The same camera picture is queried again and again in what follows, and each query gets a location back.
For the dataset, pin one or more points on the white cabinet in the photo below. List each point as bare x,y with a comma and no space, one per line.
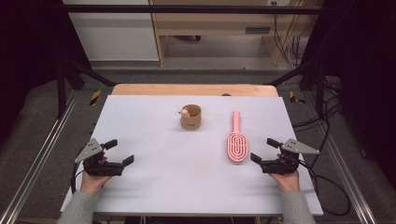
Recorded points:
115,37

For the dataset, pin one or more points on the person's left hand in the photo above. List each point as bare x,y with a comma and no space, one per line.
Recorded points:
91,184

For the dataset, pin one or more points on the wooden table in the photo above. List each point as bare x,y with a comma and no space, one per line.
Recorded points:
193,90

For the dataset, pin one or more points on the yellow black tape marker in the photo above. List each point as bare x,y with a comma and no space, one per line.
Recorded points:
294,98
95,97

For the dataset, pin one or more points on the black horizontal frame bar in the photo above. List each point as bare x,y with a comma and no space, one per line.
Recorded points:
186,9

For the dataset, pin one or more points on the black frame strut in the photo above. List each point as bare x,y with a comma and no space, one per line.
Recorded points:
61,90
320,90

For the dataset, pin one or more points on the person's right hand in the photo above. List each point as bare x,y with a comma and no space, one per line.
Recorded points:
288,183

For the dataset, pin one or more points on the pink hairbrush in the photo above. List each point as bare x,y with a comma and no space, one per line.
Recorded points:
237,146

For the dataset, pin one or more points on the light wooden desk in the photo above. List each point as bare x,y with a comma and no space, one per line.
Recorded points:
214,21

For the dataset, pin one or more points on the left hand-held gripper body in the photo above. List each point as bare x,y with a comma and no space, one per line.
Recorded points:
99,168

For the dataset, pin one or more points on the grey socket strip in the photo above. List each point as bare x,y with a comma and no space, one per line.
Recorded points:
257,30

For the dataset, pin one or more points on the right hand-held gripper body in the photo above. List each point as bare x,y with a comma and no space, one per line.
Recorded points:
280,165

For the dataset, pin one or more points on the metal floor rail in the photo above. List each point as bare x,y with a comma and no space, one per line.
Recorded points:
345,174
34,161

